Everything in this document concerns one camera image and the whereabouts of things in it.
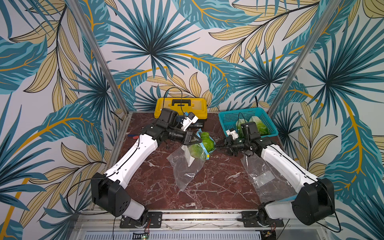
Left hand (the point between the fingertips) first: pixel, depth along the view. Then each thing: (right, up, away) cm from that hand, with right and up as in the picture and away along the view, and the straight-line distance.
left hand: (200, 143), depth 68 cm
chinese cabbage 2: (+43, +5, +31) cm, 53 cm away
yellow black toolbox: (+1, +22, +34) cm, 41 cm away
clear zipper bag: (+41, -25, +18) cm, 51 cm away
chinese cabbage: (-1, -4, +3) cm, 5 cm away
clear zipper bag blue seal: (-5, -8, +4) cm, 10 cm away
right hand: (+8, -3, +8) cm, 12 cm away
